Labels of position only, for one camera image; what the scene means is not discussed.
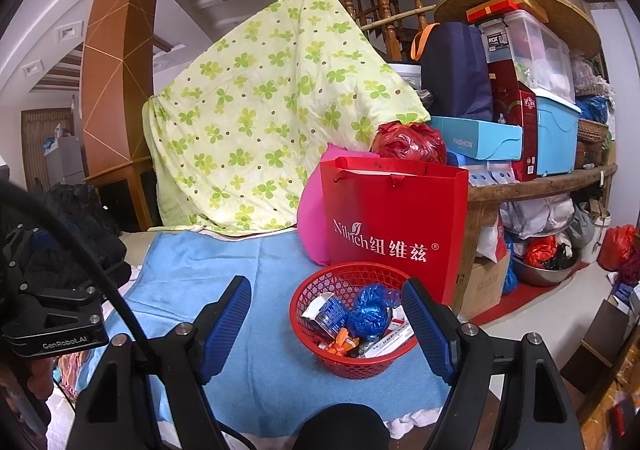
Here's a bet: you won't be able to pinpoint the red plastic basket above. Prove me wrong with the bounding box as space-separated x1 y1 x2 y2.
290 264 426 379

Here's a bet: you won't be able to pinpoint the red paper bag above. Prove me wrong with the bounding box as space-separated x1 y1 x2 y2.
320 156 469 311

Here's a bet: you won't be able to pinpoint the light blue cardboard box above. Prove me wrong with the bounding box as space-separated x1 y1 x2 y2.
429 116 523 161

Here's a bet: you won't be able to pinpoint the blue white packets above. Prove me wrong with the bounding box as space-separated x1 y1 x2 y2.
467 162 517 189

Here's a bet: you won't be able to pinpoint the brown cardboard box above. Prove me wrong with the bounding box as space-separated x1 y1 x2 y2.
457 250 511 323

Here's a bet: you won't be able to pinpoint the wooden bench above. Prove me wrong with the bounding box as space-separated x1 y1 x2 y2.
452 164 618 315

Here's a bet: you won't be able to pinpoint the round wooden table top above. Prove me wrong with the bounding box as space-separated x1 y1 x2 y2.
434 0 601 60

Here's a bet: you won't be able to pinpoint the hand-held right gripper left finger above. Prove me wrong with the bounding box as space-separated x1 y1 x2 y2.
67 275 253 450

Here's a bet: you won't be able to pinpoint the dark red gift box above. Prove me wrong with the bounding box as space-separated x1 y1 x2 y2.
487 62 538 182

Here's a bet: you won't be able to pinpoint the brown slatted door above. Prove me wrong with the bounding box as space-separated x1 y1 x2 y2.
21 108 76 181

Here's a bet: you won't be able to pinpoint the clear plastic storage box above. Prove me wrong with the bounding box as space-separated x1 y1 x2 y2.
475 10 576 103

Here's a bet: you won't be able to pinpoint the colourful printed cloth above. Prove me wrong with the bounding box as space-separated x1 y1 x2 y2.
52 350 96 398

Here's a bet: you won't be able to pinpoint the navy bag orange handle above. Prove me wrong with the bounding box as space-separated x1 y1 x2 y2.
410 22 493 121

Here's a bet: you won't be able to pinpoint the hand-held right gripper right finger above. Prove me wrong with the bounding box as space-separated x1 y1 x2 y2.
400 277 586 450

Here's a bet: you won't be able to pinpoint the green floral quilt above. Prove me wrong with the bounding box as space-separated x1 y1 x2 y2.
142 0 431 235

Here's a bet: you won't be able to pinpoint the white plastic sacks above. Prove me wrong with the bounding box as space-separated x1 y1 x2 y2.
500 194 576 238

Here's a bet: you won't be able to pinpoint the red plastic bag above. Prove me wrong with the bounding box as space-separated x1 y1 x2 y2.
370 121 447 165
597 225 638 271
525 236 558 267

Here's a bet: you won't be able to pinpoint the pink pillow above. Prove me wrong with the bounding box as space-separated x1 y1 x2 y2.
297 142 381 267

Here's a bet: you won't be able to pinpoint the blue white small box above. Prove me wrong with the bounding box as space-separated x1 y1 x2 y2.
301 292 349 337

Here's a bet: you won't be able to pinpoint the wicker basket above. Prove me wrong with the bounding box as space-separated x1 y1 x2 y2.
577 120 609 143

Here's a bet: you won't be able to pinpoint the person's left hand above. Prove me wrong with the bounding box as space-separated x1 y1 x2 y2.
22 357 57 403

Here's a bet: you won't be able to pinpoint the grey refrigerator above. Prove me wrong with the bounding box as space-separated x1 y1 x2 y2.
45 137 86 185

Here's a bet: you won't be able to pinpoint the wooden column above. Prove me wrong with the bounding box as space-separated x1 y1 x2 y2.
81 0 166 178

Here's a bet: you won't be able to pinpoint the light blue towel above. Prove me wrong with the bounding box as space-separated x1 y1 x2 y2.
75 230 451 437

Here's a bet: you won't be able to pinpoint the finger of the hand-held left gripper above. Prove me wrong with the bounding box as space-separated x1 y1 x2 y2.
17 285 104 331
0 225 51 291

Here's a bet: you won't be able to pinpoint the flat red box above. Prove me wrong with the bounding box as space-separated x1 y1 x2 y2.
467 0 518 23

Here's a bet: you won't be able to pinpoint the flat cardboard pieces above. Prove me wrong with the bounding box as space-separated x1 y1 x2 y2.
580 297 632 368

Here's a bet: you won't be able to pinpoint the light blue plastic bin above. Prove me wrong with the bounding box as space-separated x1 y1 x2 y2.
535 90 583 177

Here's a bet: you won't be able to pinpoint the black cable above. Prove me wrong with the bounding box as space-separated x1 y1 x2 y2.
0 182 251 450

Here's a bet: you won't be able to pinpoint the orange snack wrapper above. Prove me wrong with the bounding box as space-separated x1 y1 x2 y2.
330 328 361 358

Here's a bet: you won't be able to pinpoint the black mesh cloth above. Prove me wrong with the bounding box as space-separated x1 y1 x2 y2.
30 182 132 291

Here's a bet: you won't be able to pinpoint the white cloth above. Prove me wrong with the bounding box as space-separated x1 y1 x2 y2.
385 409 451 439

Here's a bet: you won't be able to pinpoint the steel basin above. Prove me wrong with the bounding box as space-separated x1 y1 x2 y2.
510 245 581 288

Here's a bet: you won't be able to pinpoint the dark blue plastic bag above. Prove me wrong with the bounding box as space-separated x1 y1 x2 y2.
575 94 609 124

